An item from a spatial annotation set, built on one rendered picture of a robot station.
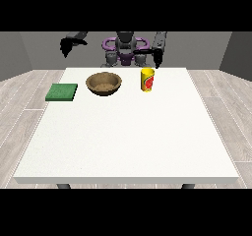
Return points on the brown wooden bowl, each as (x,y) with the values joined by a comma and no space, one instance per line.
(104,83)

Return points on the yellow cup with melon print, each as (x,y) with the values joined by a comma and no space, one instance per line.
(147,79)

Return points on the green square pad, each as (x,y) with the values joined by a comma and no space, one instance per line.
(61,91)

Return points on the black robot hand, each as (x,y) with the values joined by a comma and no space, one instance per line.
(67,45)
(154,53)

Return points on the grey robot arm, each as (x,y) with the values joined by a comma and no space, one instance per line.
(77,35)
(159,40)

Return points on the grey robot trunk purple rings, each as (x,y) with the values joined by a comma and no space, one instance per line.
(125,46)

